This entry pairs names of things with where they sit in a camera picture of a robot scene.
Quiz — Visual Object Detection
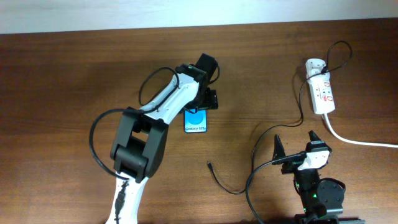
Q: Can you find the black USB charging cable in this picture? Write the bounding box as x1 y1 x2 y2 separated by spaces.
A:
207 40 353 195

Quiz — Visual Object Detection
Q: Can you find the white charger adapter plug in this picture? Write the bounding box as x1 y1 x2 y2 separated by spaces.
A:
305 58 326 78

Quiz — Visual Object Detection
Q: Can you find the blue Galaxy smartphone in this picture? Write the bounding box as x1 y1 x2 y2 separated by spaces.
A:
184 110 208 133

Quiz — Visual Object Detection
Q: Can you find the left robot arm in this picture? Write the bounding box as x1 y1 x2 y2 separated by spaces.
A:
107 54 219 223

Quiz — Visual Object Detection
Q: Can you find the white power strip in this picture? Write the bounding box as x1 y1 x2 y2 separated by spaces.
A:
308 73 335 114

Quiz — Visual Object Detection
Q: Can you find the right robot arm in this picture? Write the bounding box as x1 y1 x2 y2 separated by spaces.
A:
273 131 366 224

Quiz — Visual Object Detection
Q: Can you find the white power strip cord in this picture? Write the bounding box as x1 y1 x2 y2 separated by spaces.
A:
322 113 398 149

